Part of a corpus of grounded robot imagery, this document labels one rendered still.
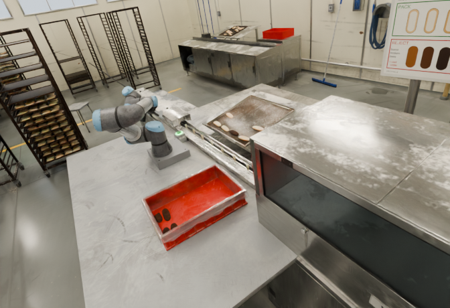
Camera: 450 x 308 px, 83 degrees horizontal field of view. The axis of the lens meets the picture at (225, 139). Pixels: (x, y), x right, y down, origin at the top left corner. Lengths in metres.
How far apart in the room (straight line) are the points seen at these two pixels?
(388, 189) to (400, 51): 0.98
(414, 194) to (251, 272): 0.67
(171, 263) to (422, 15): 1.61
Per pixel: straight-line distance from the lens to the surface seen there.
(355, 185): 0.80
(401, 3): 1.62
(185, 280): 1.21
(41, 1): 8.52
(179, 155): 1.84
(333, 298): 1.23
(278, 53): 4.78
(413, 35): 1.62
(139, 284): 1.28
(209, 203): 1.45
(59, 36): 8.53
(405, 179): 0.86
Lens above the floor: 1.82
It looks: 30 degrees down
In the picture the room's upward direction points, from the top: 10 degrees counter-clockwise
